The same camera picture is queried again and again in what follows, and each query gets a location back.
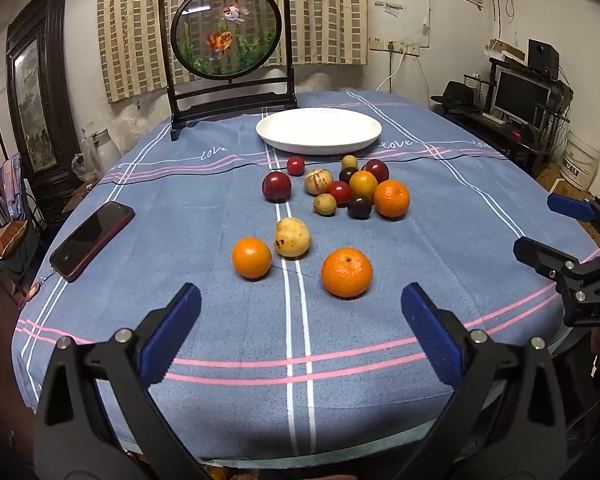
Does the smooth small orange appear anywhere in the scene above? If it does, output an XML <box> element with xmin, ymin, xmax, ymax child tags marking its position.
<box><xmin>231</xmin><ymin>237</ymin><xmax>273</xmax><ymax>281</ymax></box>

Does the red round fruit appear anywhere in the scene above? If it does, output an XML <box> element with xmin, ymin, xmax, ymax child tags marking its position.
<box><xmin>326</xmin><ymin>180</ymin><xmax>352</xmax><ymax>207</ymax></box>

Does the yellow-orange round fruit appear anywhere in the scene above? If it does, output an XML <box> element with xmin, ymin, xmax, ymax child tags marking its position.
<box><xmin>349</xmin><ymin>170</ymin><xmax>379</xmax><ymax>201</ymax></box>

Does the black hat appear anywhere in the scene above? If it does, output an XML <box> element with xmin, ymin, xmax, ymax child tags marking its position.
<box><xmin>431</xmin><ymin>81</ymin><xmax>482</xmax><ymax>111</ymax></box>

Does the phone keychain charm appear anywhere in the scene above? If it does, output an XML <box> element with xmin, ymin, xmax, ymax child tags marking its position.
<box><xmin>21</xmin><ymin>271</ymin><xmax>57</xmax><ymax>307</ymax></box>

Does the cardboard box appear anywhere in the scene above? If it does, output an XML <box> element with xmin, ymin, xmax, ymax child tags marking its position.
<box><xmin>489</xmin><ymin>38</ymin><xmax>527</xmax><ymax>62</ymax></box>

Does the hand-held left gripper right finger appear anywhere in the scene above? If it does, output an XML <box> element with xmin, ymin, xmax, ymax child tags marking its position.
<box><xmin>400</xmin><ymin>282</ymin><xmax>568</xmax><ymax>480</ymax></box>

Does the black speaker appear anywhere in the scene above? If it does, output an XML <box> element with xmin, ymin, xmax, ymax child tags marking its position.
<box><xmin>527</xmin><ymin>39</ymin><xmax>560</xmax><ymax>78</ymax></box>

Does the computer monitor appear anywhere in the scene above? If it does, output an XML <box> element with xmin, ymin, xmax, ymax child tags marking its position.
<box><xmin>493</xmin><ymin>70</ymin><xmax>552</xmax><ymax>125</ymax></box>

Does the beige purple-striped pepino melon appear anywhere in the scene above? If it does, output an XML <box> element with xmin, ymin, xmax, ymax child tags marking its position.
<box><xmin>304</xmin><ymin>169</ymin><xmax>334</xmax><ymax>196</ymax></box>

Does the black computer desk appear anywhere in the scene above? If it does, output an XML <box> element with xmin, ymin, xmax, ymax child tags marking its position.
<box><xmin>431</xmin><ymin>57</ymin><xmax>575</xmax><ymax>173</ymax></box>

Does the dark framed painting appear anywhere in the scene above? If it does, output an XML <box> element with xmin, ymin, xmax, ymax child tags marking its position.
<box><xmin>6</xmin><ymin>0</ymin><xmax>83</xmax><ymax>223</ymax></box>

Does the dark purple plum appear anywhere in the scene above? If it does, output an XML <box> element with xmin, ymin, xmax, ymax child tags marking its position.
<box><xmin>347</xmin><ymin>195</ymin><xmax>373</xmax><ymax>220</ymax></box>

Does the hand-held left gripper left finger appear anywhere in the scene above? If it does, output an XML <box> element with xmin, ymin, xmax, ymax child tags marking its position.
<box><xmin>32</xmin><ymin>282</ymin><xmax>216</xmax><ymax>480</ymax></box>

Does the yellow spotted pear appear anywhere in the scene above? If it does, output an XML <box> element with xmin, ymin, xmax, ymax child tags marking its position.
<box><xmin>274</xmin><ymin>217</ymin><xmax>312</xmax><ymax>260</ymax></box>

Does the checked beige curtain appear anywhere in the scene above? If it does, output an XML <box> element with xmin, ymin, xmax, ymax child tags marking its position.
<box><xmin>97</xmin><ymin>0</ymin><xmax>368</xmax><ymax>105</ymax></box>

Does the white plastic bucket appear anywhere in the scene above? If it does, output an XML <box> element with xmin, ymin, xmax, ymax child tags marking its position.
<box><xmin>561</xmin><ymin>131</ymin><xmax>600</xmax><ymax>192</ymax></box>

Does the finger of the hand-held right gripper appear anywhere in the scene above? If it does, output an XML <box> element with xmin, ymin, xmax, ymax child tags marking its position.
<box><xmin>514</xmin><ymin>236</ymin><xmax>581</xmax><ymax>283</ymax></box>
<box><xmin>547</xmin><ymin>192</ymin><xmax>600</xmax><ymax>248</ymax></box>

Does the large dark red plum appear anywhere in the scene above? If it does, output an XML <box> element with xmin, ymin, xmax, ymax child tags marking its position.
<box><xmin>261</xmin><ymin>171</ymin><xmax>294</xmax><ymax>204</ymax></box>

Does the goldfish round screen stand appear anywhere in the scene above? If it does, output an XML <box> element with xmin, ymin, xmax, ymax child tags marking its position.
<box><xmin>158</xmin><ymin>0</ymin><xmax>298</xmax><ymax>142</ymax></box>

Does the dark red smartphone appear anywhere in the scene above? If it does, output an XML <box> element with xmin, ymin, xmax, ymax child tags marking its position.
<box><xmin>49</xmin><ymin>201</ymin><xmax>136</xmax><ymax>283</ymax></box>

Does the white jug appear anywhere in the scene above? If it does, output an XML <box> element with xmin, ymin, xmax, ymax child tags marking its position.
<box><xmin>91</xmin><ymin>129</ymin><xmax>122</xmax><ymax>167</ymax></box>

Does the large dimpled mandarin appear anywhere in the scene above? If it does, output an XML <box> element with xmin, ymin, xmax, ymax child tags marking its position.
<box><xmin>321</xmin><ymin>248</ymin><xmax>374</xmax><ymax>300</ymax></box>

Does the white round plate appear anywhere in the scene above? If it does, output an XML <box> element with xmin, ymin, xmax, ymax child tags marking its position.
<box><xmin>256</xmin><ymin>107</ymin><xmax>383</xmax><ymax>156</ymax></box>

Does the clear plastic bag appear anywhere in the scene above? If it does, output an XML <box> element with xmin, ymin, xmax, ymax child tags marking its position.
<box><xmin>71</xmin><ymin>151</ymin><xmax>102</xmax><ymax>182</ymax></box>

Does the blue striped tablecloth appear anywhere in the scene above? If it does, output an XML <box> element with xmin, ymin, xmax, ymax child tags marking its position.
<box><xmin>11</xmin><ymin>91</ymin><xmax>600</xmax><ymax>466</ymax></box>

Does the white cable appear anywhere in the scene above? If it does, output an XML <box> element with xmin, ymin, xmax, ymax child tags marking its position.
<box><xmin>376</xmin><ymin>52</ymin><xmax>407</xmax><ymax>94</ymax></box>

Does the brown cushion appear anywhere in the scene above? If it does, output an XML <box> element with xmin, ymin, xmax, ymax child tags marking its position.
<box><xmin>0</xmin><ymin>219</ymin><xmax>29</xmax><ymax>270</ymax></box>

